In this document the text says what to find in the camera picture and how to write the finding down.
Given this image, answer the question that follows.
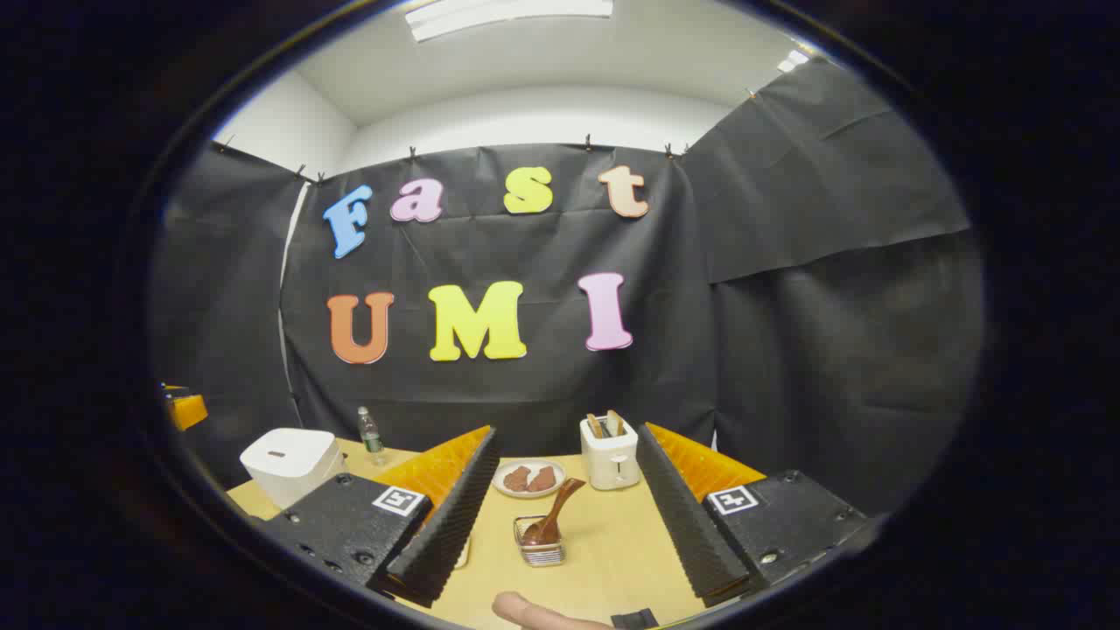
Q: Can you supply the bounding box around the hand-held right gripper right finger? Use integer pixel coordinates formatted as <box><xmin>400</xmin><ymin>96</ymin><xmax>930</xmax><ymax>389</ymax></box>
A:
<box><xmin>636</xmin><ymin>423</ymin><xmax>869</xmax><ymax>607</ymax></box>

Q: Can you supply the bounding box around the white rice cooker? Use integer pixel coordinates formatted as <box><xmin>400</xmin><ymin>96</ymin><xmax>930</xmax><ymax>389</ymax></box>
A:
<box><xmin>240</xmin><ymin>428</ymin><xmax>345</xmax><ymax>508</ymax></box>

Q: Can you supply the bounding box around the white toaster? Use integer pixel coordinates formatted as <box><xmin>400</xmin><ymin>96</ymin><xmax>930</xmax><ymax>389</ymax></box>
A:
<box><xmin>579</xmin><ymin>418</ymin><xmax>641</xmax><ymax>491</ymax></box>

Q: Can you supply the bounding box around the clear plastic water bottle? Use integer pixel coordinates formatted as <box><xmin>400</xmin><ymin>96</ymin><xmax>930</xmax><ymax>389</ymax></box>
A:
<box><xmin>357</xmin><ymin>406</ymin><xmax>386</xmax><ymax>466</ymax></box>

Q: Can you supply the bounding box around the white round plate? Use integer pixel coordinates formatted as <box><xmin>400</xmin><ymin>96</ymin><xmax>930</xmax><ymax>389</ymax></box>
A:
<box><xmin>493</xmin><ymin>458</ymin><xmax>567</xmax><ymax>499</ymax></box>

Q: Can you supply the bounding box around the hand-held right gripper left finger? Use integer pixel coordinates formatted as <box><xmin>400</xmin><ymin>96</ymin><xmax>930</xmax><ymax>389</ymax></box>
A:
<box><xmin>260</xmin><ymin>426</ymin><xmax>502</xmax><ymax>609</ymax></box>

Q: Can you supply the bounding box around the metal wire chopstick holder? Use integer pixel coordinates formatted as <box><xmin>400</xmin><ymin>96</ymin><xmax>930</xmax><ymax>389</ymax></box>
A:
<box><xmin>513</xmin><ymin>514</ymin><xmax>567</xmax><ymax>567</ymax></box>

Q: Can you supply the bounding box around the brown wooden spoon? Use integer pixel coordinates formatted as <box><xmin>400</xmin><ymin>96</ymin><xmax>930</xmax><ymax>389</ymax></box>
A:
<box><xmin>522</xmin><ymin>478</ymin><xmax>586</xmax><ymax>545</ymax></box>

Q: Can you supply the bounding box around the black backdrop cloth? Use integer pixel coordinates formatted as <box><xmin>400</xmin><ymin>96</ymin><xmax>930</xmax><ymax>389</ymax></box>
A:
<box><xmin>149</xmin><ymin>57</ymin><xmax>985</xmax><ymax>517</ymax></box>

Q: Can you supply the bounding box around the long ceiling light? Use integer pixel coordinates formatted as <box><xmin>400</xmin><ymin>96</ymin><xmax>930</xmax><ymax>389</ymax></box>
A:
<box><xmin>404</xmin><ymin>0</ymin><xmax>613</xmax><ymax>43</ymax></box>

